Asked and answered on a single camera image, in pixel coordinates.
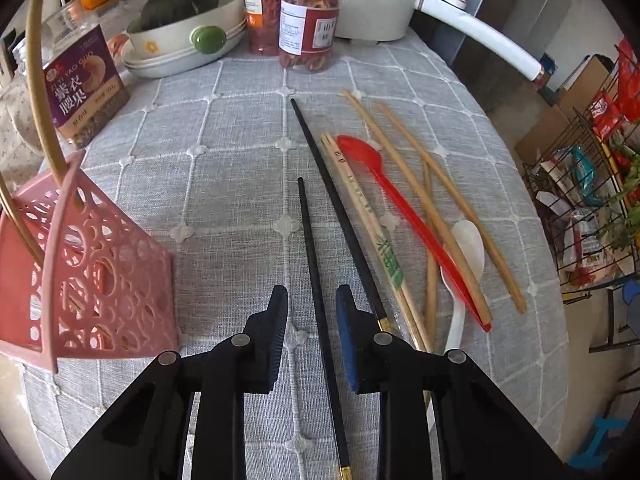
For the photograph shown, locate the white electric cooking pot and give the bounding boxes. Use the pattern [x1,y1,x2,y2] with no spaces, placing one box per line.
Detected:
[300,0,546,82]

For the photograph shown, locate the teal snack packet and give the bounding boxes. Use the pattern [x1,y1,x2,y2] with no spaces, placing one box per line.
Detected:
[570,146,600,196]

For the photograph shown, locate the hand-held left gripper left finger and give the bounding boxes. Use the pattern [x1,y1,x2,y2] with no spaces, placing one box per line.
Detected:
[50,285,290,480]

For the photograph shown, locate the blue stool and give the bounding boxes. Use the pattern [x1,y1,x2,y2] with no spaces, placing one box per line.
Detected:
[567,410,631,471]

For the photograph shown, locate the black chopstick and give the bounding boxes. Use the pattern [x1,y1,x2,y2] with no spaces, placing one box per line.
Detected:
[297,176,352,480]
[290,98,393,333]

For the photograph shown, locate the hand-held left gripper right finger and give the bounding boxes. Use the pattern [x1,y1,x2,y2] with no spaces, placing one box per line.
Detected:
[335,284,566,480]

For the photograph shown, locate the disposable bamboo chopstick pair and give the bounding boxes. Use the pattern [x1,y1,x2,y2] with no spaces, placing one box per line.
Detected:
[321,132,435,356]

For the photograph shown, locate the red plastic spoon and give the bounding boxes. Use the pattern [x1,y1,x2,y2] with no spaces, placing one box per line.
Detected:
[336,135,493,332]

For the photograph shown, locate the red label dried fruit jar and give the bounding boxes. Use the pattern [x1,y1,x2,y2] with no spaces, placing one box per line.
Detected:
[277,0,347,75]

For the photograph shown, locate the grey checked tablecloth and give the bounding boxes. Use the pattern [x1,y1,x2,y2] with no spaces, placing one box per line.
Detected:
[20,27,571,480]

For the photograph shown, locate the cardboard box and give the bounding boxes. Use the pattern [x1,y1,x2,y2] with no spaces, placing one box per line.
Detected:
[515,55,621,166]

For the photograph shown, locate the white plastic spoon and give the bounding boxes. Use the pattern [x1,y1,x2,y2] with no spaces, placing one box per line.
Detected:
[439,220,487,356]

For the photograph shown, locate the red berry jar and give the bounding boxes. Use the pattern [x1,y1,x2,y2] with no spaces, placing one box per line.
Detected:
[244,0,285,57]

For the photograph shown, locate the clear noodle packet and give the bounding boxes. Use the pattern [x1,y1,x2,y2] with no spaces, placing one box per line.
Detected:
[562,217,618,286]

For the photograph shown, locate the cream bowl with green knob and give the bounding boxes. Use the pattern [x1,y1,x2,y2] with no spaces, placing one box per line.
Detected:
[125,0,247,56]

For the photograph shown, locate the pink basket with wooden handle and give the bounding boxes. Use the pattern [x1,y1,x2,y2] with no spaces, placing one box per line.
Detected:
[0,0,181,373]

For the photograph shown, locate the brown wooden chopstick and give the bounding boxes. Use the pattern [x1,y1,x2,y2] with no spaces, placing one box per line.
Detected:
[422,157,439,356]
[373,100,528,314]
[342,89,494,323]

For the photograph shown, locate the green leafy vegetable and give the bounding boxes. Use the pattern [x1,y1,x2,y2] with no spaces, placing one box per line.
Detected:
[600,132,640,256]

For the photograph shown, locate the floral cloth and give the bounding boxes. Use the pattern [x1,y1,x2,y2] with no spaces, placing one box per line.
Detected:
[0,67,56,193]

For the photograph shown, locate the purple label nut jar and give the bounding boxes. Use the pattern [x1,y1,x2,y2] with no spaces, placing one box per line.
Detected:
[42,0,132,150]

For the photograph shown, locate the black wire rack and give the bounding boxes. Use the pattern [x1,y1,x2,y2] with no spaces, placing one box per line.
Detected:
[522,65,640,301]

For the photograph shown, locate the red snack packet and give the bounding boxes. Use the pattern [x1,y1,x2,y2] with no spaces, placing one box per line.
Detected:
[589,91,626,140]

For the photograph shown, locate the dark green squash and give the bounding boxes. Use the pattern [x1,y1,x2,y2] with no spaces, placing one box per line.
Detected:
[140,0,221,31]

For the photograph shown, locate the cream serving dish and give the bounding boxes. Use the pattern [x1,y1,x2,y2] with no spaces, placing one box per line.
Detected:
[121,25,248,79]

